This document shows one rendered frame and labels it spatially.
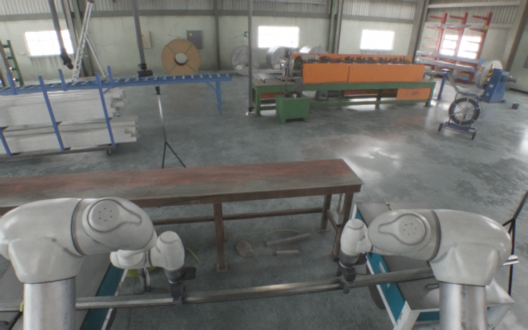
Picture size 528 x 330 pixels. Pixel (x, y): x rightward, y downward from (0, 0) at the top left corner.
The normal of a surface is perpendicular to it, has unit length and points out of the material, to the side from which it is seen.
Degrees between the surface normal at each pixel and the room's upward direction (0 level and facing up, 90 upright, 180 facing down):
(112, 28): 90
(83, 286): 0
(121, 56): 90
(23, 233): 54
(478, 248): 49
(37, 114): 90
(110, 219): 39
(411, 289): 0
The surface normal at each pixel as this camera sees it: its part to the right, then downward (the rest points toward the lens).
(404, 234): -0.22, -0.36
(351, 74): 0.26, 0.44
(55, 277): 0.69, 0.33
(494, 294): 0.01, -0.89
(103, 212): 0.26, -0.42
